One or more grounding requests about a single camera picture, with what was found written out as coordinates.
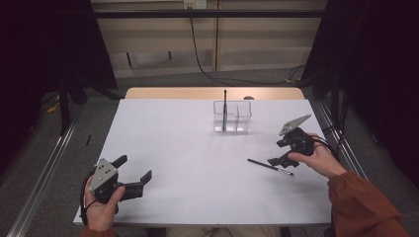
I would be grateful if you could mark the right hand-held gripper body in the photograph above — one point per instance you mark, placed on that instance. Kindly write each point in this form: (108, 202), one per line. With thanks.
(299, 142)

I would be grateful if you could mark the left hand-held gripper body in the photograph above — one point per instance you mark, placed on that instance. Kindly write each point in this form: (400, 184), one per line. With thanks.
(103, 176)

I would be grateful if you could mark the black pen with silver tip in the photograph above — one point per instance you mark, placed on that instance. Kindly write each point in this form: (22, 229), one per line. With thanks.
(260, 164)

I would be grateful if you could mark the clear plastic organizer box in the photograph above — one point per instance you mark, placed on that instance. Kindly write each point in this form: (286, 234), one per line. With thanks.
(242, 126)

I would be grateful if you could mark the black makeup brush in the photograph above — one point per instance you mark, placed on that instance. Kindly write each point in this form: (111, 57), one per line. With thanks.
(225, 112)

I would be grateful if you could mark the person's right hand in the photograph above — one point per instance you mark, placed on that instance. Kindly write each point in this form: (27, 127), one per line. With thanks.
(324, 159)

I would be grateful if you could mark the person's left hand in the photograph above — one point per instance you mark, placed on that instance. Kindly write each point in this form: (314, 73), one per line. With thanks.
(100, 215)

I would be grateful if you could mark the small black stick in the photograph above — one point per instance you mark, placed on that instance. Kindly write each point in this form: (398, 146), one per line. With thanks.
(88, 140)

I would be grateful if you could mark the black metal stand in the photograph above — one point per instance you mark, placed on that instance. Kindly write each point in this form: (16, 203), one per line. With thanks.
(64, 108)
(335, 98)

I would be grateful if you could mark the dark round table grommet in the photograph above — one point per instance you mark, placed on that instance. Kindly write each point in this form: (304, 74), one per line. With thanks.
(248, 97)

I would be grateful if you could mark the white table board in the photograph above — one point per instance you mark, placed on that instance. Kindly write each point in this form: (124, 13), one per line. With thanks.
(204, 184)

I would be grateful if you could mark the wooden table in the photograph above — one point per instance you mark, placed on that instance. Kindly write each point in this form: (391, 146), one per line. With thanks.
(181, 93)

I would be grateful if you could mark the person's beige trousers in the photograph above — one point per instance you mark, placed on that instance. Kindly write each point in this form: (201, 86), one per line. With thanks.
(224, 232)

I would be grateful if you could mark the black curtain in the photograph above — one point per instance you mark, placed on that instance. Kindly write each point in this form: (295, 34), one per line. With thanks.
(46, 49)
(378, 65)

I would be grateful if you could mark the aluminium floor rail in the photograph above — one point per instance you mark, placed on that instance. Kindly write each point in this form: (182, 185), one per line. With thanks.
(42, 179)
(354, 164)

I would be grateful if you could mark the black horizontal frame bar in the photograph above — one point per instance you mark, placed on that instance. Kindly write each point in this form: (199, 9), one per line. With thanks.
(204, 14)

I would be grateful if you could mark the white wall socket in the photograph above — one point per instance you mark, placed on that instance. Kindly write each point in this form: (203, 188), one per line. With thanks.
(195, 3)

